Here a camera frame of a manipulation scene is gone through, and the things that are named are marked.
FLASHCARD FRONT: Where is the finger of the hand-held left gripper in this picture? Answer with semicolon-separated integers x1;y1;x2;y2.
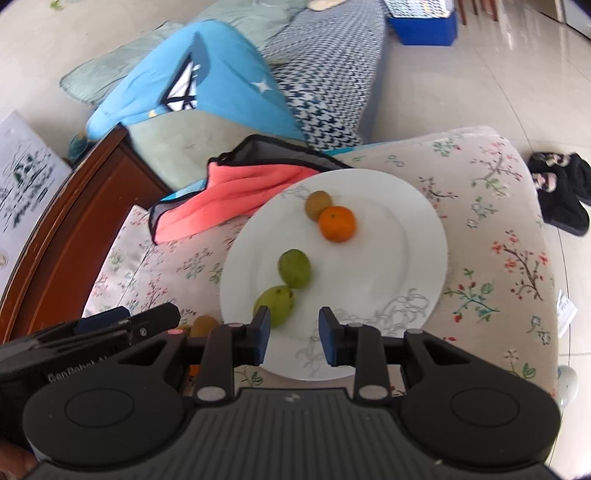
127;303;182;344
75;306;131;334

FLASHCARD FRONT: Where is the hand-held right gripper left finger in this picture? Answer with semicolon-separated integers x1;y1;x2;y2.
115;305;273;408

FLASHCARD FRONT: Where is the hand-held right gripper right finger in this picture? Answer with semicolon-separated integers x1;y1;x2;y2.
318;307;468;403

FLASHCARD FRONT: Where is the brown kiwi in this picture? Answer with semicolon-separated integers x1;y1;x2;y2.
305;191;333;221
190;315;220;337

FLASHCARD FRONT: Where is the white plate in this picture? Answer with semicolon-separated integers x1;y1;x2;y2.
219;168;448;381

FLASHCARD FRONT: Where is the green guava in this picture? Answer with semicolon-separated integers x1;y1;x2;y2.
253;285;295;328

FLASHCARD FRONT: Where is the green mango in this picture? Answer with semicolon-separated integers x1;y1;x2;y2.
277;249;311;289

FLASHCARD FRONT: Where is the wooden cabinet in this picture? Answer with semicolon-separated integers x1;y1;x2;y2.
0;124;174;344

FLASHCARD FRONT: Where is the coral cloth with black trim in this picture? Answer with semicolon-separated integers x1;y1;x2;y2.
148;135;356;245

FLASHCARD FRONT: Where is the white printed box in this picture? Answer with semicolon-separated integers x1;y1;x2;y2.
0;110;74;289

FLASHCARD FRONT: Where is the pale green sofa cushion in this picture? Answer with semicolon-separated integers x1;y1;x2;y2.
128;110;252;191

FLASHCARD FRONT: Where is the floral tablecloth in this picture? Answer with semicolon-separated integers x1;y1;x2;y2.
81;126;559;402

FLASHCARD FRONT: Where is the white paper sheet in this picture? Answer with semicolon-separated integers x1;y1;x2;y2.
556;290;579;340

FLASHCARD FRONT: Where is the white round object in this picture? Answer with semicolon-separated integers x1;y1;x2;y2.
556;366;579;409

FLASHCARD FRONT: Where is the blue cartoon blanket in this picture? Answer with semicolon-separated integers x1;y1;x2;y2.
69;19;308;158

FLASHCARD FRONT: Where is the black slipper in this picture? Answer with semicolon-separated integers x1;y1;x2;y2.
531;172;591;238
527;151;591;206

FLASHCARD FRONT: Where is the houndstooth cloth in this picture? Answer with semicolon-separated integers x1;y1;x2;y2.
261;0;389;148

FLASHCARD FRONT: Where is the pale green pillow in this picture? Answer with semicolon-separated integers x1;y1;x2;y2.
59;0;315;107

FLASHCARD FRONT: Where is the blue storage box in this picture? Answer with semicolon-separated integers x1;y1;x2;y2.
387;10;459;47

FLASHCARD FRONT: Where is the white plastic basket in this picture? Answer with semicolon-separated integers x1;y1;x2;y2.
382;0;455;19

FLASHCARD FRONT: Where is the wooden chair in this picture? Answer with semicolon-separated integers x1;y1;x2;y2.
459;0;499;26

